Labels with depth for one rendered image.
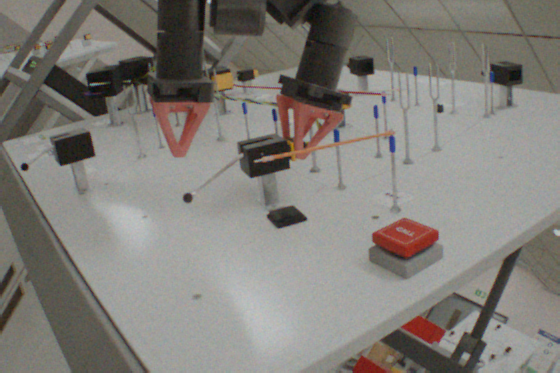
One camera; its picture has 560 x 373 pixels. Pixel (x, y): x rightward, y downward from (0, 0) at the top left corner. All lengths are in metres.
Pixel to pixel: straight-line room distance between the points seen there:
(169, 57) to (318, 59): 0.19
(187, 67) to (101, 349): 0.32
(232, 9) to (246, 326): 0.35
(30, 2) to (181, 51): 7.66
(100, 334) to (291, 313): 0.19
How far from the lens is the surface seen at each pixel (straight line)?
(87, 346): 0.56
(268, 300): 0.53
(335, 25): 0.70
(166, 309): 0.55
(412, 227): 0.57
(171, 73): 0.64
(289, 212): 0.68
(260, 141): 0.71
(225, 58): 1.72
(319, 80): 0.70
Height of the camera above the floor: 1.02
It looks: 8 degrees up
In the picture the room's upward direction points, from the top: 31 degrees clockwise
